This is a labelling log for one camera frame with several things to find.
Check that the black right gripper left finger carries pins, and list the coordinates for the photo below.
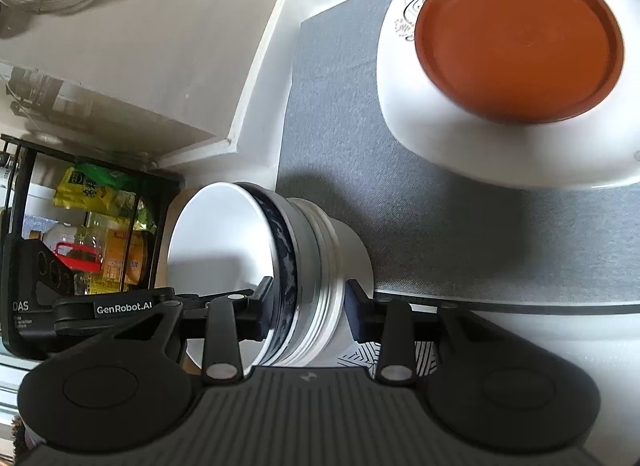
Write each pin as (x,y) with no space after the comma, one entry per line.
(256,312)

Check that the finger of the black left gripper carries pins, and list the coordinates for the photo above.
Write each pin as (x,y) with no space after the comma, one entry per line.
(91,313)

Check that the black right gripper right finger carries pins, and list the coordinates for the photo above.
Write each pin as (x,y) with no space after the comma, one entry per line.
(365,315)

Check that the dark blue patterned bowl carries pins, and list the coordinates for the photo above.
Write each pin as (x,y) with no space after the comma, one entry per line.
(285,298)

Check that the white round bowl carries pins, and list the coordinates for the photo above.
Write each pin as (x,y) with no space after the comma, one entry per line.
(221,243)

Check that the brown round plate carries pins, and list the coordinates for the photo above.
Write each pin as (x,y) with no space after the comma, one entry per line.
(525,62)

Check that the grey table mat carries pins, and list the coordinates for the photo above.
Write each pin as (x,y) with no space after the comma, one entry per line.
(431,234)

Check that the yellow snack packet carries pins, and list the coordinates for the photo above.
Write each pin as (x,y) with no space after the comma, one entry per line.
(104,192)

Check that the black storage rack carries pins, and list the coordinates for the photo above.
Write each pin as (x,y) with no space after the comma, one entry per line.
(49,253)

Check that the white square plate on mat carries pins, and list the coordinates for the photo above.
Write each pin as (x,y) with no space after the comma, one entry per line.
(595,150)

